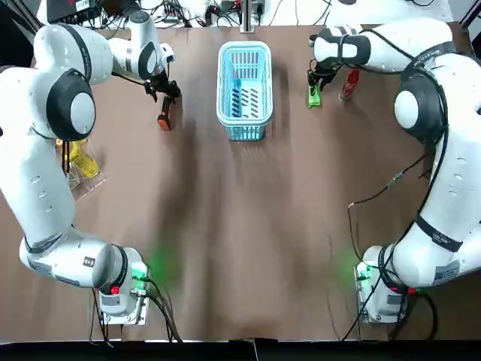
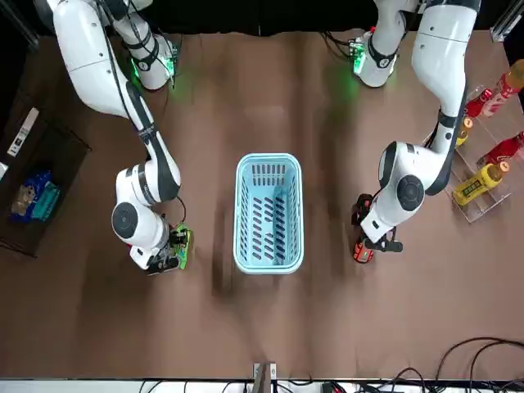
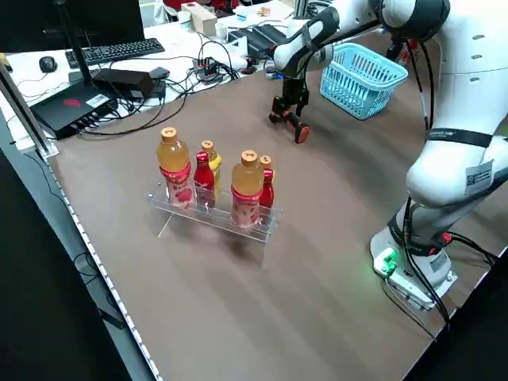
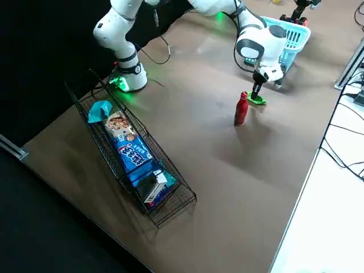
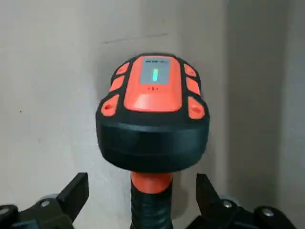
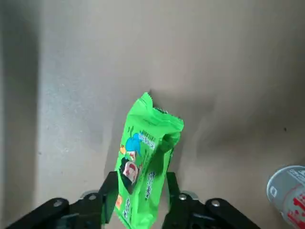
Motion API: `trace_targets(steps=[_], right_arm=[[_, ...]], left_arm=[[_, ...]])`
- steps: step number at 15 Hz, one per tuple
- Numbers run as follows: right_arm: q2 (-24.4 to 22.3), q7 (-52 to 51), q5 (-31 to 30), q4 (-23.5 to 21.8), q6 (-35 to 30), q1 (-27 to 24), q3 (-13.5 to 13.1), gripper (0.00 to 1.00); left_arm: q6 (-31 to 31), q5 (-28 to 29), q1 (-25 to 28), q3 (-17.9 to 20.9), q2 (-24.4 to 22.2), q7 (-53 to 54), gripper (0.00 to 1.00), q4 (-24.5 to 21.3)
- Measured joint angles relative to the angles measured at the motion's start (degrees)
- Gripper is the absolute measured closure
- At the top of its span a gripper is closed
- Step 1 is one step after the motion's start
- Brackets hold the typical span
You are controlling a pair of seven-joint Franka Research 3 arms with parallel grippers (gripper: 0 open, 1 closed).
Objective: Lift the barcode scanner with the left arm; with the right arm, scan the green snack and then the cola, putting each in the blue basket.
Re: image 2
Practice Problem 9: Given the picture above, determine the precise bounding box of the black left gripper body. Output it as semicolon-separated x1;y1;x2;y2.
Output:
363;238;404;254

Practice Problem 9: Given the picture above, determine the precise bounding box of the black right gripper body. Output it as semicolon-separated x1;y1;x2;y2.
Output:
146;244;185;276

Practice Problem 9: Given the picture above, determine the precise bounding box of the green snack packet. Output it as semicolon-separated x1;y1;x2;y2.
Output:
171;222;195;271

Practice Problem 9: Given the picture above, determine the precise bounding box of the light blue plastic basket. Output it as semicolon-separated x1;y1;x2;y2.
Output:
233;152;305;275

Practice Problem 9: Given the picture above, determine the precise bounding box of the teal snack packet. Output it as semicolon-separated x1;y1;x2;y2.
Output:
30;181;62;223

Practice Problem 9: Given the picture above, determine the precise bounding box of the clear acrylic bottle shelf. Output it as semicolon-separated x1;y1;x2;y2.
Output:
423;84;524;224

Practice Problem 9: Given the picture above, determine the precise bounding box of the yellow drink bottle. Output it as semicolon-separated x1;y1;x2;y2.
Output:
454;116;475;148
451;160;513;206

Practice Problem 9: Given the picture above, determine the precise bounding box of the small red drink bottle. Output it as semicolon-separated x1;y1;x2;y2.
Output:
477;131;524;165
464;88;495;120

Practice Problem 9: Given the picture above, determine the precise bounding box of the blue cookie packet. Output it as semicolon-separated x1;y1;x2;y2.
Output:
8;169;53;225

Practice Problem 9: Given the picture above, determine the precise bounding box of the white label card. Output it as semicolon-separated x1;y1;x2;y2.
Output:
6;106;41;158

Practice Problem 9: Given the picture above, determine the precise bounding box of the orange drink bottle pink label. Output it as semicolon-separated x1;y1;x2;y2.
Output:
485;58;524;116

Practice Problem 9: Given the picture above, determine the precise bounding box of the black floor cable loop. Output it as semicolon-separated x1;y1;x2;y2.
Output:
468;341;524;390
436;336;524;384

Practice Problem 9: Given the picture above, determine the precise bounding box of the black wire display rack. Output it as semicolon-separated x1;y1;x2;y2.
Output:
0;92;92;259

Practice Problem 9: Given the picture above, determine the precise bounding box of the aluminium camera post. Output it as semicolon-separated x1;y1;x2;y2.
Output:
252;361;278;393

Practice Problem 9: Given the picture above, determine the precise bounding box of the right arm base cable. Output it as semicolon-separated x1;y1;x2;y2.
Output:
163;32;186;89

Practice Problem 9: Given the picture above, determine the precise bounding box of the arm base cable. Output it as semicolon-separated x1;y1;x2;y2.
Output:
163;32;186;89
323;30;358;61

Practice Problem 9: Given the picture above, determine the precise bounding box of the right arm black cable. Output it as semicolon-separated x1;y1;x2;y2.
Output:
96;0;142;136

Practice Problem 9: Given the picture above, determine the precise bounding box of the left arm base cable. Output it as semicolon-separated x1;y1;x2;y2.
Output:
323;30;358;61

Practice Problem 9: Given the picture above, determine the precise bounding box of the aluminium frame post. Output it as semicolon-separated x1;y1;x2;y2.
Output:
490;10;524;42
0;0;41;52

